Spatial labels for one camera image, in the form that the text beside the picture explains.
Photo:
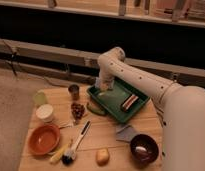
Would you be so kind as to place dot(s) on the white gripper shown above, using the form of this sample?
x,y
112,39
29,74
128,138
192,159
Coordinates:
x,y
99,84

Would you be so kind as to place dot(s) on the green plastic tray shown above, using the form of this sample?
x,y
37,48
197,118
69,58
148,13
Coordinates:
x,y
112,100

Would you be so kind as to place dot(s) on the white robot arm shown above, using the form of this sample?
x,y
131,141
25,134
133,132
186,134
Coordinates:
x,y
182,107

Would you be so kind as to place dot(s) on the orange red bowl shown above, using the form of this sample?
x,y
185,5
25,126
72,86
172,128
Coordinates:
x,y
44,139

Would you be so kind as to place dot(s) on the dark brown bowl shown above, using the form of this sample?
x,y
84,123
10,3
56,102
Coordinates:
x,y
144,149

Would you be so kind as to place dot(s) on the small metal cup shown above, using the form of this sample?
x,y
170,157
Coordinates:
x,y
74,91

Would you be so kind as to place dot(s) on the green cucumber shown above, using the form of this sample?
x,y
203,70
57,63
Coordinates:
x,y
95,110

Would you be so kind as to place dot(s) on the brown grape bunch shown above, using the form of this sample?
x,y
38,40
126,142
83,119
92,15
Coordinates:
x,y
77,110

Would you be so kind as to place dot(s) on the grey folded cloth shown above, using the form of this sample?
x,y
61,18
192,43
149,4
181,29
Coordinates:
x,y
125,132

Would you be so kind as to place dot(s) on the light green cup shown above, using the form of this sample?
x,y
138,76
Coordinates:
x,y
39,98

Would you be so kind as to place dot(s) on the white round container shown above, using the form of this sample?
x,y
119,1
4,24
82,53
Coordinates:
x,y
45,113

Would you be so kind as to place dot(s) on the yellow potato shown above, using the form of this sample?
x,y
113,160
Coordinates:
x,y
102,156

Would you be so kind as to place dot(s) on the yellow banana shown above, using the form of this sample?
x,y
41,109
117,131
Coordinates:
x,y
58,154

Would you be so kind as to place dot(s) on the white handled dish brush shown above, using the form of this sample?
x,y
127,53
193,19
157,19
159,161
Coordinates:
x,y
69,155

